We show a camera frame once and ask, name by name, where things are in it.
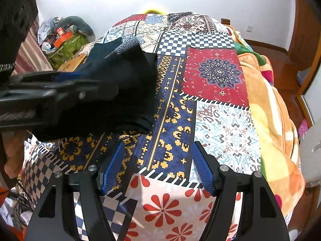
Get dark teal folded garment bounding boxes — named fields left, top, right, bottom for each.
left=74, top=38, right=122, bottom=73

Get striped red curtain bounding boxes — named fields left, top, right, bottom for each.
left=14, top=17, right=53, bottom=74

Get black pants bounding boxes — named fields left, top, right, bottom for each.
left=31, top=45, right=158, bottom=141

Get yellow object behind bed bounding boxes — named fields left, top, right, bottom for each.
left=144, top=9, right=166, bottom=15

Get patchwork patterned bedsheet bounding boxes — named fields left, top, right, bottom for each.
left=22, top=12, right=261, bottom=240

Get green patterned storage bag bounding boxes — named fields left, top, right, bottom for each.
left=46, top=33, right=89, bottom=70

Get orange box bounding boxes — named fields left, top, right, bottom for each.
left=54, top=27, right=73, bottom=49

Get wooden door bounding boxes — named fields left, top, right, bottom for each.
left=288, top=0, right=320, bottom=71

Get white wall socket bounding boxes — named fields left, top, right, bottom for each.
left=246, top=25, right=252, bottom=32

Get orange yellow fleece blanket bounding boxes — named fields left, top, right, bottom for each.
left=225, top=25, right=305, bottom=216

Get grey plush toy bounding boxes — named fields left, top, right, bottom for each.
left=51, top=16, right=96, bottom=42

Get pink croc shoe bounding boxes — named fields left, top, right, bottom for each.
left=298, top=119, right=309, bottom=138

